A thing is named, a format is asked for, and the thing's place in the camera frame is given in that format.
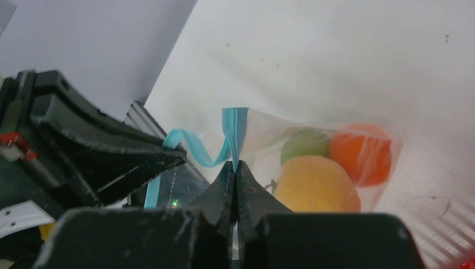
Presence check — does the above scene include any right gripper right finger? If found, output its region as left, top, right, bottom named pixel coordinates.
left=236, top=161, right=424, bottom=268

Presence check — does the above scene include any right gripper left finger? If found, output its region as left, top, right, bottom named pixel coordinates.
left=34, top=162, right=234, bottom=268

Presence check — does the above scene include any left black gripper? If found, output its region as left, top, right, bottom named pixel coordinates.
left=1, top=70, right=186, bottom=220

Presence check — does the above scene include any yellow orange with leaf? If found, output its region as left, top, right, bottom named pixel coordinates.
left=274, top=155, right=361, bottom=213

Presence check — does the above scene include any clear zip top bag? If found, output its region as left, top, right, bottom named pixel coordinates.
left=163, top=108, right=403, bottom=212

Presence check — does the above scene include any green lime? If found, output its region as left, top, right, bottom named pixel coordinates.
left=280, top=128, right=330, bottom=165

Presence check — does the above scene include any orange tangerine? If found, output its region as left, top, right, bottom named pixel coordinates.
left=329, top=123, right=392, bottom=187

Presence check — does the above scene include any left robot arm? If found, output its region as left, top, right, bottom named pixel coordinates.
left=1, top=70, right=186, bottom=260

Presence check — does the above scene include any red plastic basket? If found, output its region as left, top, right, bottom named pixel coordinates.
left=457, top=257, right=475, bottom=269

